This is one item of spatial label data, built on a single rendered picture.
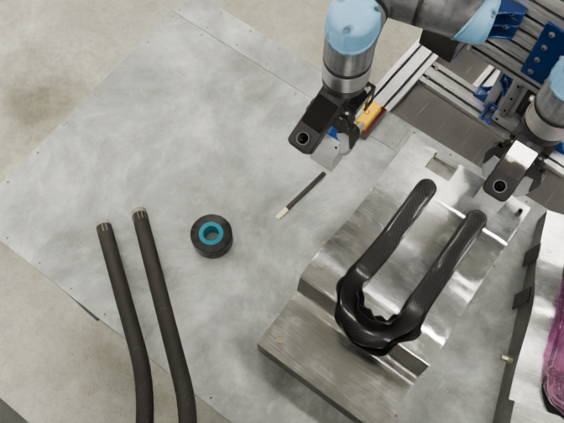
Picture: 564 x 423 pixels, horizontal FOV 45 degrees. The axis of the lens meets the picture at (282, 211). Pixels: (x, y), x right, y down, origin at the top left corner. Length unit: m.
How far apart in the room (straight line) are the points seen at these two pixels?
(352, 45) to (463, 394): 0.67
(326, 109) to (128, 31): 1.62
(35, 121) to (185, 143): 1.15
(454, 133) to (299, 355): 1.15
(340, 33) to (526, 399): 0.69
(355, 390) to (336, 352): 0.07
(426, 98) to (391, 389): 1.21
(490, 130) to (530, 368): 1.10
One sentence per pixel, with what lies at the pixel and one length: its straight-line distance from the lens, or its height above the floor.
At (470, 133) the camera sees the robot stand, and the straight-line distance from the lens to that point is 2.20.
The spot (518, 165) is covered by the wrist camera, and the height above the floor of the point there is 1.08.
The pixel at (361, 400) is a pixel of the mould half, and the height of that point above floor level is 0.86.
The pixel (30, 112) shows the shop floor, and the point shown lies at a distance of 2.56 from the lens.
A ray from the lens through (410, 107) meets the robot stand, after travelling 2.21.
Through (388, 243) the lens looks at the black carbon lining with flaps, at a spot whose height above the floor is 0.88.
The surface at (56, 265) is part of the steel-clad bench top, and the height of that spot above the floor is 0.80.
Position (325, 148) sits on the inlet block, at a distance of 1.25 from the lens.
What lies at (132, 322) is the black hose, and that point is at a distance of 1.26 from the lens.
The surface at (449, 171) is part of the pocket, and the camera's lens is 1.38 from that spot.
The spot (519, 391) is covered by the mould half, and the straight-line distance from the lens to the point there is 1.27.
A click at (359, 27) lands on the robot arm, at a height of 1.30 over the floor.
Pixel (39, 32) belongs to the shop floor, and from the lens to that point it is 2.74.
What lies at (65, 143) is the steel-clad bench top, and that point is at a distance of 1.50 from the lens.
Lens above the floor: 2.06
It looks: 67 degrees down
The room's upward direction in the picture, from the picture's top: straight up
